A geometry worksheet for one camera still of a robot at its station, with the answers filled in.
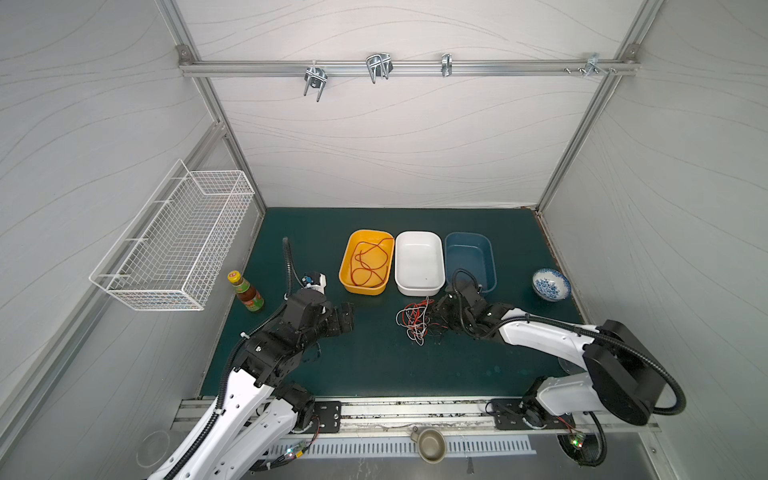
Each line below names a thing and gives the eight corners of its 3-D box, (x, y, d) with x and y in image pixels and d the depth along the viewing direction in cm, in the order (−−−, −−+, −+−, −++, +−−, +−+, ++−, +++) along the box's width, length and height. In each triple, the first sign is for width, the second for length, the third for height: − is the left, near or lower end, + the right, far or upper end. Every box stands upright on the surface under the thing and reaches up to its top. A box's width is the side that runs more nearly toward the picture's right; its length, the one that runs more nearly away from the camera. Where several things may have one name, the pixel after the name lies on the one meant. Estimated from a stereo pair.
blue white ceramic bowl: (534, 302, 97) (540, 295, 92) (525, 276, 103) (530, 268, 99) (567, 303, 97) (575, 295, 93) (556, 276, 103) (563, 268, 99)
